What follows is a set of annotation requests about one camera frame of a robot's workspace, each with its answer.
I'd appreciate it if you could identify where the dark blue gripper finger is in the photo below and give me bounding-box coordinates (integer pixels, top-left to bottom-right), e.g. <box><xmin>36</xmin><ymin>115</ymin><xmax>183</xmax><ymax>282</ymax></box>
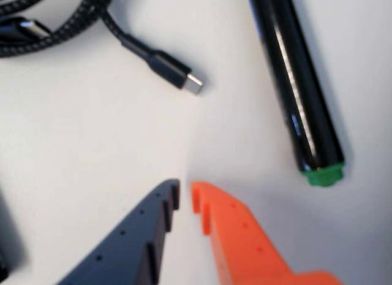
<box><xmin>56</xmin><ymin>178</ymin><xmax>181</xmax><ymax>285</ymax></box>

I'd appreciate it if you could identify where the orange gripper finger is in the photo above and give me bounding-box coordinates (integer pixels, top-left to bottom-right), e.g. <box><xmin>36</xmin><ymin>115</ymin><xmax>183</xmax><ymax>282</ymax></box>
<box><xmin>190</xmin><ymin>180</ymin><xmax>344</xmax><ymax>285</ymax></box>

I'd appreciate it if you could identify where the small black flashlight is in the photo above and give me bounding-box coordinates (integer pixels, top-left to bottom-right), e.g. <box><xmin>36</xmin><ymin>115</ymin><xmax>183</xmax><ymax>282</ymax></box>
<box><xmin>0</xmin><ymin>186</ymin><xmax>25</xmax><ymax>281</ymax></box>

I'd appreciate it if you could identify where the black marker with green cap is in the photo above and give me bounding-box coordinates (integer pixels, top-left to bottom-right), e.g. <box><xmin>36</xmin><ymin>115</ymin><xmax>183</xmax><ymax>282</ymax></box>
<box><xmin>244</xmin><ymin>0</ymin><xmax>345</xmax><ymax>188</ymax></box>

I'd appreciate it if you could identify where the black braided USB-C cable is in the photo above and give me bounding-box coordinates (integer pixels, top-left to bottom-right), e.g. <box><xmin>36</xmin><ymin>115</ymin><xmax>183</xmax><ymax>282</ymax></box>
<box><xmin>0</xmin><ymin>0</ymin><xmax>204</xmax><ymax>97</ymax></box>

